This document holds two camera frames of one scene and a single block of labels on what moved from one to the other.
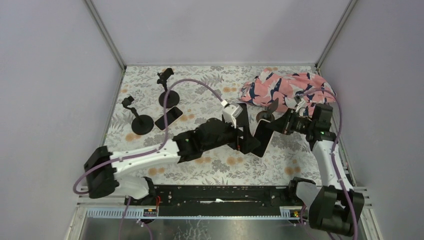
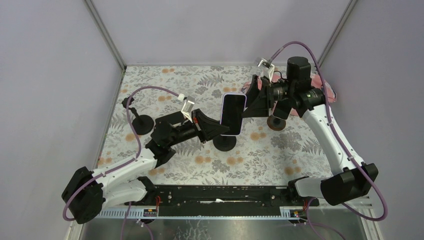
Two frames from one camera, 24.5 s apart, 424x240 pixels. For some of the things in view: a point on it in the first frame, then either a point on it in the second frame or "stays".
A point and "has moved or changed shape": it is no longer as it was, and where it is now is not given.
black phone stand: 142,124 stays
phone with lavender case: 264,131 → 232,106
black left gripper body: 241,129 → 198,124
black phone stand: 173,98 has moved or changed shape
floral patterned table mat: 156,103 stays
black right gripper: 285,122 → 259,107
